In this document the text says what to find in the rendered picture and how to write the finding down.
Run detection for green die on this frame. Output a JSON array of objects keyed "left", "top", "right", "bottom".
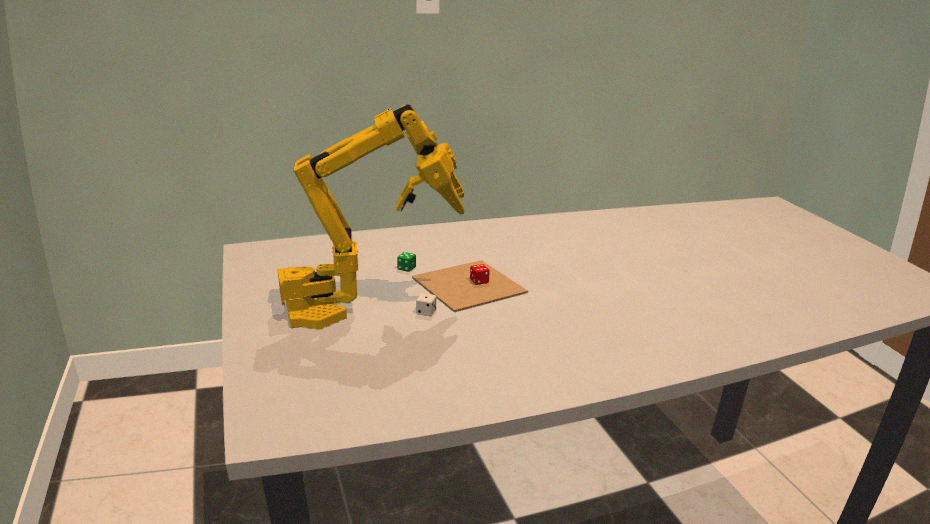
[{"left": 397, "top": 252, "right": 416, "bottom": 272}]

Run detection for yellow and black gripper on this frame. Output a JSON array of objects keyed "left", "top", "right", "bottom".
[{"left": 396, "top": 143, "right": 464, "bottom": 214}]

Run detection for red die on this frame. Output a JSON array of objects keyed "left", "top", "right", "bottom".
[{"left": 470, "top": 264, "right": 490, "bottom": 285}]

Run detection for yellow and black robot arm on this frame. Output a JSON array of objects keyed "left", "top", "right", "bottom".
[{"left": 281, "top": 105, "right": 438, "bottom": 330}]

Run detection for white die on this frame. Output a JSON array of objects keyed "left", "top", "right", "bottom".
[{"left": 416, "top": 293, "right": 437, "bottom": 316}]

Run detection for tan flat mat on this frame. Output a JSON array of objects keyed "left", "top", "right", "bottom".
[{"left": 412, "top": 260, "right": 528, "bottom": 312}]

